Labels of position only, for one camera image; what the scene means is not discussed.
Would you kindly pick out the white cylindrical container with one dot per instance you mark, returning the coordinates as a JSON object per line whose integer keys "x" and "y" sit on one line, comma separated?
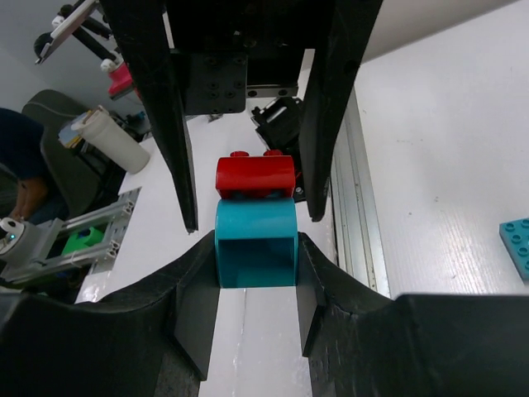
{"x": 99, "y": 130}

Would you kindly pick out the red clamp tool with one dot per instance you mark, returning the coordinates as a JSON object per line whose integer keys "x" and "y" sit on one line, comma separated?
{"x": 121, "y": 80}

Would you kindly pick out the person in dark shirt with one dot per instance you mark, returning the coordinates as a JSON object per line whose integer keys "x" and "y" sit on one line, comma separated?
{"x": 21, "y": 155}

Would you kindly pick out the teal oval lego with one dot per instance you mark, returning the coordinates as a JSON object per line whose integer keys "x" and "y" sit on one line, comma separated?
{"x": 256, "y": 243}

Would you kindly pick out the aluminium extrusion stand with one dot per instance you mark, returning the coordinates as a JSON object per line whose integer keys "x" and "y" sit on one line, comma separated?
{"x": 32, "y": 253}

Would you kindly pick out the green printed part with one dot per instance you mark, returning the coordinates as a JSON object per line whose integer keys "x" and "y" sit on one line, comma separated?
{"x": 83, "y": 240}

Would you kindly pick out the teal flat lego plate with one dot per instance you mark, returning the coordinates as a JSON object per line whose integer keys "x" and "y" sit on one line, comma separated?
{"x": 514, "y": 235}

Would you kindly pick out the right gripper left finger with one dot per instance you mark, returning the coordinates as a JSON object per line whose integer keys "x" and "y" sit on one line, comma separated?
{"x": 151, "y": 338}

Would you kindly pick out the grey office chair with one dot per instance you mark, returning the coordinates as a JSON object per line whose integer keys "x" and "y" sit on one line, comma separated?
{"x": 85, "y": 177}

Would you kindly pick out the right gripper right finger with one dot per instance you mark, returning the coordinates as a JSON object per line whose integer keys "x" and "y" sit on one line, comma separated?
{"x": 360, "y": 343}

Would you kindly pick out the red half-round lego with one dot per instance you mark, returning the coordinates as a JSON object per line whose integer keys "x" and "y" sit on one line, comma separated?
{"x": 242, "y": 176}

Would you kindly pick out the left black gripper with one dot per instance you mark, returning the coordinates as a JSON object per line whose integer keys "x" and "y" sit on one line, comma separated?
{"x": 224, "y": 53}

